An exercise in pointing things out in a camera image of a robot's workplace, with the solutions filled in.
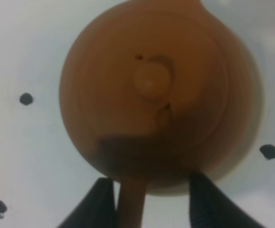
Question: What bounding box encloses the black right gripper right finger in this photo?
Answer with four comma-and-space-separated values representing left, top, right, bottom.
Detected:
189, 172, 263, 228

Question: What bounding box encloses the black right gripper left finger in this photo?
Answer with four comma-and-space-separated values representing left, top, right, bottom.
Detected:
59, 178, 115, 228

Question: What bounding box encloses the brown clay teapot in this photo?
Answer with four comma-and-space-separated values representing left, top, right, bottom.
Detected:
59, 0, 254, 228

